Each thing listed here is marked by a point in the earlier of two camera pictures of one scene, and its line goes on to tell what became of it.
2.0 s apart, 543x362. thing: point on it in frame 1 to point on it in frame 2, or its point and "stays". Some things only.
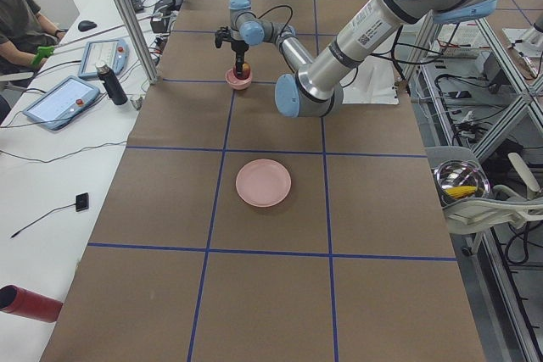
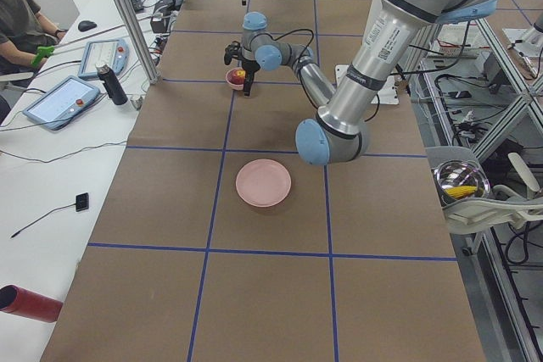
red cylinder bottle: [18, 300] stays
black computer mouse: [86, 25] stays
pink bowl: [238, 81] stays
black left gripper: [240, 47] to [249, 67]
